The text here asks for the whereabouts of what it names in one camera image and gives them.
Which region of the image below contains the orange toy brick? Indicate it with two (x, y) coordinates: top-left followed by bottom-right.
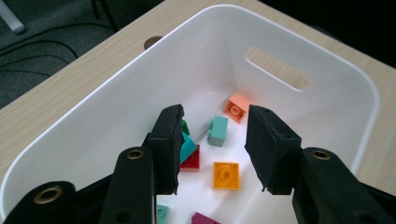
(212, 161), (241, 190)

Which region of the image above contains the pink toy brick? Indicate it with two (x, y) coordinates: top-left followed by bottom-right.
(222, 91), (252, 124)

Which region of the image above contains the white desk frame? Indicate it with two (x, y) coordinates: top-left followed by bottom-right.
(0, 0), (26, 35)

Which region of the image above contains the black folding chair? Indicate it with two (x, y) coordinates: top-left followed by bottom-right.
(89, 0), (120, 33)

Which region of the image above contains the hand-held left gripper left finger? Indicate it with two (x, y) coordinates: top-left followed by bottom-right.
(146, 104), (185, 196)

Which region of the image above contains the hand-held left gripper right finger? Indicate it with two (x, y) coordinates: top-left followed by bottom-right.
(244, 105), (303, 196)

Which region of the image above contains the magenta toy brick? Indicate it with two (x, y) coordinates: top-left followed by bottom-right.
(191, 212), (222, 224)

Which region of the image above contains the white plastic bin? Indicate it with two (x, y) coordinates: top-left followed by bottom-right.
(0, 3), (381, 224)

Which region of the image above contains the light teal toy brick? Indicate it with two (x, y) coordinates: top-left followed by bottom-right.
(206, 116), (229, 148)

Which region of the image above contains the red toy brick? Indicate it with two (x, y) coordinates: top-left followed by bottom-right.
(178, 144), (201, 172)

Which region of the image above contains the black floor cable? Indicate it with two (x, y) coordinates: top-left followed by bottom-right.
(0, 22), (80, 82)

